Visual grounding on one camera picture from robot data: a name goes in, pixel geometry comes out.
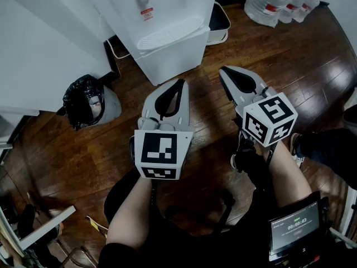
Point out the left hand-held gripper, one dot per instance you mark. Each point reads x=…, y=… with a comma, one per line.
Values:
x=160, y=149

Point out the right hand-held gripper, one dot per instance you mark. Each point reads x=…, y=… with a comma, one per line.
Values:
x=270, y=119

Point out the white water dispenser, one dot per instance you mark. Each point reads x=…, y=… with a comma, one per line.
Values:
x=167, y=4

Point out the person's right forearm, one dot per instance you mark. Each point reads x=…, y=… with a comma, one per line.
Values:
x=287, y=177

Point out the person's left forearm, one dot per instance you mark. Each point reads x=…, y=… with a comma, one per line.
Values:
x=128, y=214

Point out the clear large water bottle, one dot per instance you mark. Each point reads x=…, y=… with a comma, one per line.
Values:
x=290, y=13
x=262, y=1
x=308, y=7

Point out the person's left shoe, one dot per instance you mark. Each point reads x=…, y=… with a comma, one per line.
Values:
x=242, y=152

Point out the person's shoe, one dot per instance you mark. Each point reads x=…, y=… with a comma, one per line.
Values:
x=242, y=152
x=296, y=147

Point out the beige bin with black liner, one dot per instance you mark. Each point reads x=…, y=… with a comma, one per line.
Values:
x=219, y=21

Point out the white drip tray grille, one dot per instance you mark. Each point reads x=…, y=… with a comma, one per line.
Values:
x=170, y=33

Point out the person's right shoe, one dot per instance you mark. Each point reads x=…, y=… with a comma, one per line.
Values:
x=296, y=147

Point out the grey bin with black bag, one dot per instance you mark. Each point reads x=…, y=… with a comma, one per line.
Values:
x=83, y=102

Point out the person's left leg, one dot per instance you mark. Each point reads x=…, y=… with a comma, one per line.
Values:
x=258, y=172

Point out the person's leg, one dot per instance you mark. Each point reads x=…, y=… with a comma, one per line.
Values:
x=332, y=152
x=258, y=172

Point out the black chair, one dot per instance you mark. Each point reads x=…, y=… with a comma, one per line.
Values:
x=118, y=197

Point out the person's right leg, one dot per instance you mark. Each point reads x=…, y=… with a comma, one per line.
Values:
x=332, y=152

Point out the yellow black striped strip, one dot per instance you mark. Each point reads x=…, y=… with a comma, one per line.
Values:
x=96, y=227

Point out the black phone with timer screen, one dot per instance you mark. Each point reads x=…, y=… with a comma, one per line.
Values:
x=295, y=230

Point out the white furniture panel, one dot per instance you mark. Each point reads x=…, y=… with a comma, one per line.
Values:
x=350, y=205

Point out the white shelf board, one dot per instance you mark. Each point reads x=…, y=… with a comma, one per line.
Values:
x=47, y=226

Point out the metal chair frame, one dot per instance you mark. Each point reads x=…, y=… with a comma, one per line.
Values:
x=76, y=251

